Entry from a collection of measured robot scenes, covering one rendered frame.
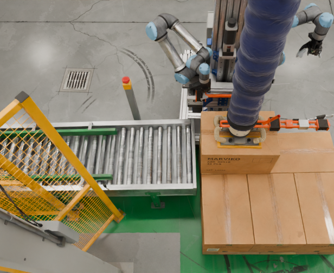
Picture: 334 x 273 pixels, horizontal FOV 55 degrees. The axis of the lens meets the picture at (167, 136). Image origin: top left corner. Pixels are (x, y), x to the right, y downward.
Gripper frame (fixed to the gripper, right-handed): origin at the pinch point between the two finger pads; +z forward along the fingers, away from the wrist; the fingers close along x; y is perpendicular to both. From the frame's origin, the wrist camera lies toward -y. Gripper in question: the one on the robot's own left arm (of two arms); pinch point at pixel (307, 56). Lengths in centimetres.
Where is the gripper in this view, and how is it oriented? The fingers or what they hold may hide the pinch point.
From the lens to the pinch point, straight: 238.8
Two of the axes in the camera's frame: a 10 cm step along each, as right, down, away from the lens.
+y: -0.9, 8.8, -4.6
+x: 9.9, 0.4, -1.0
